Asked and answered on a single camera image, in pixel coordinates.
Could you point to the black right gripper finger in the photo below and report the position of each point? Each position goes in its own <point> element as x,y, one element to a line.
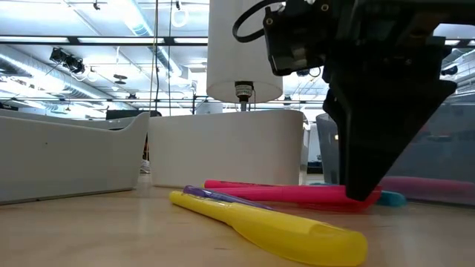
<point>371,130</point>

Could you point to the teal highlighter marker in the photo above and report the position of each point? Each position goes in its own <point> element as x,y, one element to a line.
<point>391,199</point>

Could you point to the yellow highlighter marker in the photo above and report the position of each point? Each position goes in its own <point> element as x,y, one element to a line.
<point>297,237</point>

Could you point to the white plastic bin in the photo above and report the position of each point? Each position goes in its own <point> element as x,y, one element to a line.
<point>222,148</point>

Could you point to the purple highlighter marker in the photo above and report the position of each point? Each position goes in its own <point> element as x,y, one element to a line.
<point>208,193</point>

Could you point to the small black ceiling spotlight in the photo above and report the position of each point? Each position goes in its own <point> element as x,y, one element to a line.
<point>451,70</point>

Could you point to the dark grey translucent bin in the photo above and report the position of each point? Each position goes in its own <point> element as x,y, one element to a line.
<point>445,148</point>

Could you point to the white hanging cylinder lamp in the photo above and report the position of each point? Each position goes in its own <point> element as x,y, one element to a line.
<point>237,63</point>

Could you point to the person's shoe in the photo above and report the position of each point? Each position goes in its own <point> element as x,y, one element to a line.
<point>145,167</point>

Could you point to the dark ceiling disc fixture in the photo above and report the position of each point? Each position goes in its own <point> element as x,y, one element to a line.
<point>120,78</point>

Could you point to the light grey plastic bin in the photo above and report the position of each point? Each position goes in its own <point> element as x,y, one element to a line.
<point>55,159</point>

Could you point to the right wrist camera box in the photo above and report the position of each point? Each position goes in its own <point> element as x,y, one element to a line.
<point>297,41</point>

